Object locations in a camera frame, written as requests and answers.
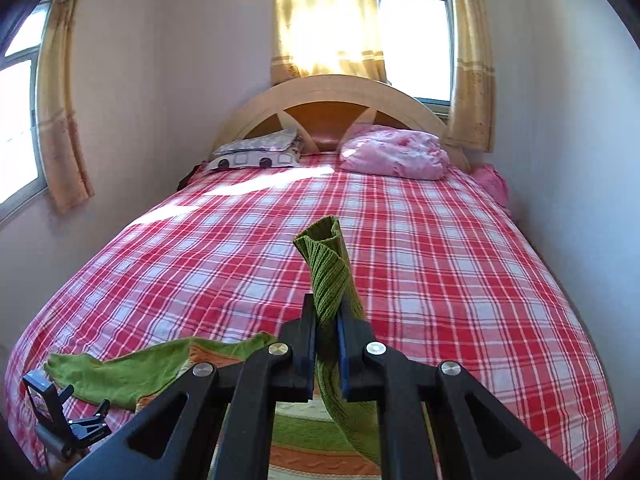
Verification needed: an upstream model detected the green orange striped knit sweater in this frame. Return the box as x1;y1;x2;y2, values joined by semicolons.
44;216;381;477

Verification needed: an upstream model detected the red white plaid bedsheet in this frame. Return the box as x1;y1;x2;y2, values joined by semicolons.
4;154;620;479

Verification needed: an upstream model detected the dark cloth at bed corner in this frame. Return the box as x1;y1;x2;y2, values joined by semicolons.
177;162;207;192

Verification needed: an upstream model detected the pink pillow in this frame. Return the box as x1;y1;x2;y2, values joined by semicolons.
340;125;450;181

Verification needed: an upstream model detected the pink cloth beside bed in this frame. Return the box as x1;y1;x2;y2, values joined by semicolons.
471;164;509;210

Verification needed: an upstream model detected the white grey patterned pillow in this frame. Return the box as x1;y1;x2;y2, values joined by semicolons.
206;128;305;170

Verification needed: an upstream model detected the beige wooden arched headboard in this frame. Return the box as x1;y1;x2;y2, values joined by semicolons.
213;75;470;172

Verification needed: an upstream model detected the yellow curtain right of back window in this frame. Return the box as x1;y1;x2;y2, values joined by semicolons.
448;0;496;153

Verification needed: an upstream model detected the yellow curtain of window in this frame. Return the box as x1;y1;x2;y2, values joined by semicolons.
448;0;496;153
270;0;387;86

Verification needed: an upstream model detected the yellow curtain at side window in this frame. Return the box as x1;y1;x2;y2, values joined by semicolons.
36;0;94;214

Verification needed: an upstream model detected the back window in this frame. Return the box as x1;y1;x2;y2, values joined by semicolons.
378;0;454;106

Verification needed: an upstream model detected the yellow curtain left of back window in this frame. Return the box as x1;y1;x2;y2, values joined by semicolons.
270;0;387;86

